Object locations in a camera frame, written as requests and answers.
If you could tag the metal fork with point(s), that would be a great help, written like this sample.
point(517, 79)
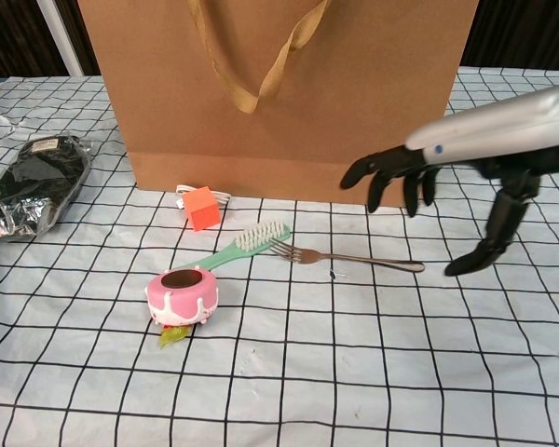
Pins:
point(382, 263)

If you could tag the dark slatted partition panel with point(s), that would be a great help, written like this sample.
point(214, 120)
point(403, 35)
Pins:
point(517, 32)
point(9, 37)
point(65, 42)

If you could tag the green scrubbing brush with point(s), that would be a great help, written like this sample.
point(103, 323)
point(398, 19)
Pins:
point(261, 235)

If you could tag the orange cube charger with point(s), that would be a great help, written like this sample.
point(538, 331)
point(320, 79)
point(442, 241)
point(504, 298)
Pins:
point(202, 209)

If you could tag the pink toy cake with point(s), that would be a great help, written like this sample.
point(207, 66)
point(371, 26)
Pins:
point(181, 298)

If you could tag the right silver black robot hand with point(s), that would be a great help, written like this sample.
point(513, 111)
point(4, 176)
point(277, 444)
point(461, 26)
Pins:
point(503, 130)

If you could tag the black socks in plastic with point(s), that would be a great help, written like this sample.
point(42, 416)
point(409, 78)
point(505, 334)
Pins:
point(37, 181)

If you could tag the brown paper bag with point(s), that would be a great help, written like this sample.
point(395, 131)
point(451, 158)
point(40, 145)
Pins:
point(331, 116)

